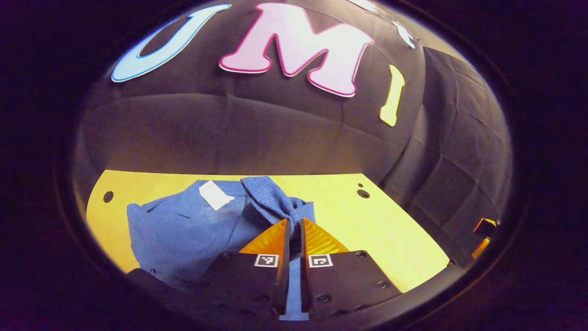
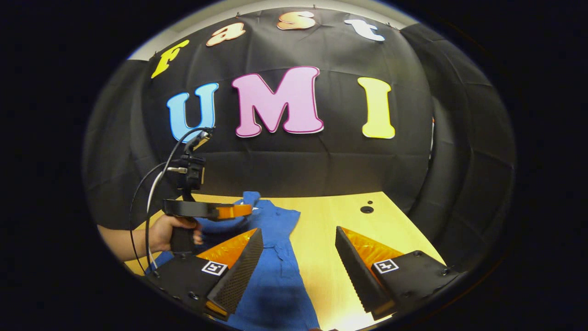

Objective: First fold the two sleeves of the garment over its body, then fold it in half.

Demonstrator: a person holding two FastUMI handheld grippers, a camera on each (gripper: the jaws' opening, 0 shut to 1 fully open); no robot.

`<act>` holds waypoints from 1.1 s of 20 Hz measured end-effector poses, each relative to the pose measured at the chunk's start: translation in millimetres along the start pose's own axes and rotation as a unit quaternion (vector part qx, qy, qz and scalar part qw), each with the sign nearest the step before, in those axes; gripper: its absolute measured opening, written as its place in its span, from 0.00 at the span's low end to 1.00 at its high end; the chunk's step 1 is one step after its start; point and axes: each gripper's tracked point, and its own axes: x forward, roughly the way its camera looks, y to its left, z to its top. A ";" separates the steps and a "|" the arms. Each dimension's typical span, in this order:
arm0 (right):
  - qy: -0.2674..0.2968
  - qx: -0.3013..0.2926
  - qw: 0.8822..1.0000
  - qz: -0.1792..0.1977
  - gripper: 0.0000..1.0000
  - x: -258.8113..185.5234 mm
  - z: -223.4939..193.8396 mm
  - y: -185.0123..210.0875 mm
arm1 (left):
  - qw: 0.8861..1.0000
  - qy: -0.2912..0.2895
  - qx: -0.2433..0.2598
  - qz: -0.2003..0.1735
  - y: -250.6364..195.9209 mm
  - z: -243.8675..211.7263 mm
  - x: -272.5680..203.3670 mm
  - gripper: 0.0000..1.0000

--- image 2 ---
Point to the black backdrop cloth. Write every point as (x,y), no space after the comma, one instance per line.
(344,165)

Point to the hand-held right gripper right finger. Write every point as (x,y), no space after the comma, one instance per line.
(353,271)

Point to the blue jacket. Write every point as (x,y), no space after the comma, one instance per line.
(280,257)

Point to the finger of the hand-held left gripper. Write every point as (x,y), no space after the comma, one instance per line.
(234,211)

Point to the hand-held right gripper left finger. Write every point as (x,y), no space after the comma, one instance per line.
(239,276)

